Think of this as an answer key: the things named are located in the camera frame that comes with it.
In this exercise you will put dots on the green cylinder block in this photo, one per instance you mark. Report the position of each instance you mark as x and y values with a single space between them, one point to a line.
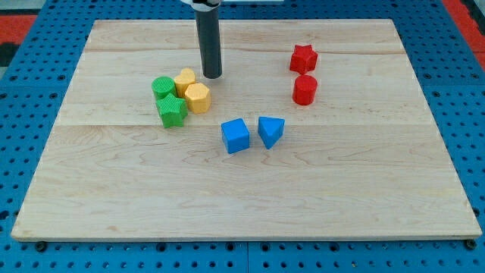
163 86

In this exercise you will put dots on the green star block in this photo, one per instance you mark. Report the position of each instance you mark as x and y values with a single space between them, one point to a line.
172 111

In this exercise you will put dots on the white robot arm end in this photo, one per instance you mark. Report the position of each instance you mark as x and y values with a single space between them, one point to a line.
202 5

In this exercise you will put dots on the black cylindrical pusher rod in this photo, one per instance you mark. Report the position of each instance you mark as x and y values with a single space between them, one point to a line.
207 24

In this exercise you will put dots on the red star block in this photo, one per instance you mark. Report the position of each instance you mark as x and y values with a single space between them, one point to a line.
304 59

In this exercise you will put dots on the red cylinder block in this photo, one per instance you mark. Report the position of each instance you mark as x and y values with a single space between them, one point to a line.
304 90

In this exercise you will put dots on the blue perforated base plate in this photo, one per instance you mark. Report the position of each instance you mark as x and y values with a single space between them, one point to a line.
37 78

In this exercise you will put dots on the yellow hexagon block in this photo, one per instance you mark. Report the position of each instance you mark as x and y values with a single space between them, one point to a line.
198 98

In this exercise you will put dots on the blue triangle block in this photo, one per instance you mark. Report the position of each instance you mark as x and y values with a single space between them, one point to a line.
270 130

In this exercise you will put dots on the yellow heart block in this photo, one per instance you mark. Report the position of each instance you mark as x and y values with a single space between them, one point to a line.
185 78

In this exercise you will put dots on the blue cube block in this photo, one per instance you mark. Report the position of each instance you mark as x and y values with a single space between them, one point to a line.
235 135

